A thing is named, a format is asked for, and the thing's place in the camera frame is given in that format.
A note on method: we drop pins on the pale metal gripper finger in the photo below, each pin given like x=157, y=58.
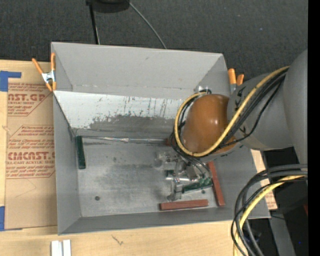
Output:
x=168, y=161
x=177, y=192

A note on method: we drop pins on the red-brown flat block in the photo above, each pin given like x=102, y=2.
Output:
x=217, y=186
x=183, y=204

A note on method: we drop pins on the grey metal bin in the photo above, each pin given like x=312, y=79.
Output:
x=120, y=175

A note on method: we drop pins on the dark green flat block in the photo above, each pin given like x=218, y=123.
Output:
x=81, y=153

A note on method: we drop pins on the brown cardboard board red print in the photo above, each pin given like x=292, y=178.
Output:
x=30, y=140

